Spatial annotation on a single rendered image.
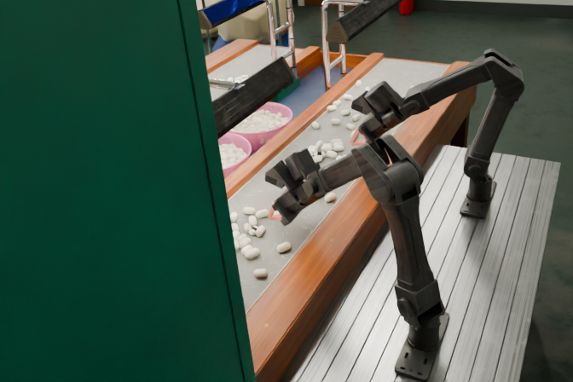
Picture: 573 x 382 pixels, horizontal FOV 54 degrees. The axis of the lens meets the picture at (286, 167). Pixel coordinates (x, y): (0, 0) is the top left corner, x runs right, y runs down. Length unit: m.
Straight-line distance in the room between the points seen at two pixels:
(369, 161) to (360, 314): 0.42
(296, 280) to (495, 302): 0.47
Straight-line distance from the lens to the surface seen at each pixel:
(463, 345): 1.32
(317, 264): 1.34
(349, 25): 1.94
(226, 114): 1.36
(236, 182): 1.68
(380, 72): 2.48
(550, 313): 2.43
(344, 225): 1.46
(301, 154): 1.36
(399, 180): 1.09
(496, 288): 1.46
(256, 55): 2.78
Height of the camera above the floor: 1.63
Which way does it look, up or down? 30 degrees down
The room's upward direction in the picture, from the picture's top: 5 degrees counter-clockwise
